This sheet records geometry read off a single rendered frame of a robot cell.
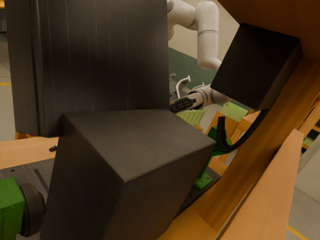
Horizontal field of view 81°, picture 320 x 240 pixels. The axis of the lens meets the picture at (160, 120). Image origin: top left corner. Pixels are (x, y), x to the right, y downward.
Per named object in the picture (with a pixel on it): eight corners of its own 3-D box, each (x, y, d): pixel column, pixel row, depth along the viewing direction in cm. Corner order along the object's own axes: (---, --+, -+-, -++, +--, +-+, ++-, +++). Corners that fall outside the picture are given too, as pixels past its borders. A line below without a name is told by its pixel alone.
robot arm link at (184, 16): (145, 65, 132) (124, 59, 123) (144, 49, 135) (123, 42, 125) (200, 23, 94) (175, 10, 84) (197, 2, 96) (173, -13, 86)
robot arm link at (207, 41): (238, 30, 78) (236, 103, 77) (205, 42, 90) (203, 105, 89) (227, 21, 72) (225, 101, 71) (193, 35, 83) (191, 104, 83)
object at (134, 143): (37, 235, 45) (61, 111, 33) (131, 189, 69) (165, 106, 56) (74, 314, 36) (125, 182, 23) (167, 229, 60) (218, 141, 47)
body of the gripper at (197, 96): (183, 95, 81) (165, 101, 73) (202, 86, 73) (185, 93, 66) (189, 111, 81) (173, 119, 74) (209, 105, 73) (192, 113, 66)
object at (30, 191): (8, 210, 31) (12, 175, 28) (30, 202, 33) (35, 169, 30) (24, 250, 27) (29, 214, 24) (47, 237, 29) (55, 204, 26)
